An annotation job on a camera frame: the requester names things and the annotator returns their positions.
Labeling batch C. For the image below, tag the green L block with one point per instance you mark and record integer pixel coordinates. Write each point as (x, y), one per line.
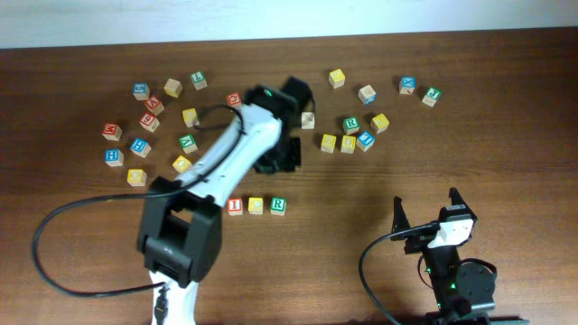
(198, 80)

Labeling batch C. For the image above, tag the red M block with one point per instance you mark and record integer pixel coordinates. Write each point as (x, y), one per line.
(112, 132)

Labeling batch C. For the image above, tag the plain wood yellow-side block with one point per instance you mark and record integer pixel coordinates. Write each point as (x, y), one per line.
(173, 88)

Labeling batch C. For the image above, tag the green r block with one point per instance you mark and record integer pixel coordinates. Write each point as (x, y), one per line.
(278, 206)
(350, 125)

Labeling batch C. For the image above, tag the yellow block centre left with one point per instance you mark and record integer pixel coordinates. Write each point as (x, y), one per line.
(190, 117)

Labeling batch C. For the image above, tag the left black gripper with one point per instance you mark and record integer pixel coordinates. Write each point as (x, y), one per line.
(296, 164)

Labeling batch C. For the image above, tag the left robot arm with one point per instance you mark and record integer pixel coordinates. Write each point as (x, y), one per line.
(180, 232)

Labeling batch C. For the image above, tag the wood block blue side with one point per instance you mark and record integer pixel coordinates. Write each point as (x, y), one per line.
(367, 95)

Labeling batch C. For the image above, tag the red I block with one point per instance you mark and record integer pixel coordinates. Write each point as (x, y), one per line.
(235, 206)

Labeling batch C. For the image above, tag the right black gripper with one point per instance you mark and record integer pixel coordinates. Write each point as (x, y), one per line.
(401, 221)

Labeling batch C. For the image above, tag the blue H block tilted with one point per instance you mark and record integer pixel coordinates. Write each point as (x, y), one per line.
(140, 147)

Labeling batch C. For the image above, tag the yellow O block far left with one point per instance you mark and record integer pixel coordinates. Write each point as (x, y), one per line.
(136, 177)

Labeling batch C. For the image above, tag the red 6 block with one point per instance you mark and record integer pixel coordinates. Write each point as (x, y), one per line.
(149, 122)

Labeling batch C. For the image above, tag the blue S block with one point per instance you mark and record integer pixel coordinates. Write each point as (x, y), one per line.
(141, 91)

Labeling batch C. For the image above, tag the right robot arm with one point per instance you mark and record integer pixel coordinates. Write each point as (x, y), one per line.
(463, 288)

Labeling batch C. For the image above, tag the red A block upper left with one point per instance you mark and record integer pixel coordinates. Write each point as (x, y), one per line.
(154, 105)

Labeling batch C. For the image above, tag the yellow block top right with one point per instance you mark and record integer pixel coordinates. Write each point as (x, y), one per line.
(337, 78)

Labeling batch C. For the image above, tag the yellow block right pair left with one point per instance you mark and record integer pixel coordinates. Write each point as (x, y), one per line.
(328, 143)

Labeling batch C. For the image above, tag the yellow block pair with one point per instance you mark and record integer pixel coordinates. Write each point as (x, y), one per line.
(328, 143)
(348, 144)

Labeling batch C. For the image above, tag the red Q block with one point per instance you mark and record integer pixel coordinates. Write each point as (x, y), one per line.
(234, 100)

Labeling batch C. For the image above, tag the yellow O block tilted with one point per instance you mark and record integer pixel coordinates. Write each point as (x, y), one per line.
(182, 164)

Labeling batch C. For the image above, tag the blue I block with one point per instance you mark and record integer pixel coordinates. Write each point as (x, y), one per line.
(365, 140)

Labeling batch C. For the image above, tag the green J block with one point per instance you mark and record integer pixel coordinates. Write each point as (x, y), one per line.
(431, 96)

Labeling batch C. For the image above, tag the yellow C block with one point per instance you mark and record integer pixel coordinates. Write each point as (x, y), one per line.
(255, 205)

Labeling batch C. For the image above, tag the yellow M block right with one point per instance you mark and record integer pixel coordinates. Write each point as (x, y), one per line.
(379, 123)

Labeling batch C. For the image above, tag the blue X block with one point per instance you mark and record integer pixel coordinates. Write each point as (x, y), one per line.
(407, 85)

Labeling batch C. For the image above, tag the green V block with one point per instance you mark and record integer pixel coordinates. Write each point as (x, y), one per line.
(188, 144)

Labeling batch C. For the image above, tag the plain wood block upright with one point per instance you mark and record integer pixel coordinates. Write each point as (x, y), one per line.
(308, 120)

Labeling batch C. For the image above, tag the blue H block left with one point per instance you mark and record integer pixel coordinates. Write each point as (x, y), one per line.
(114, 158)

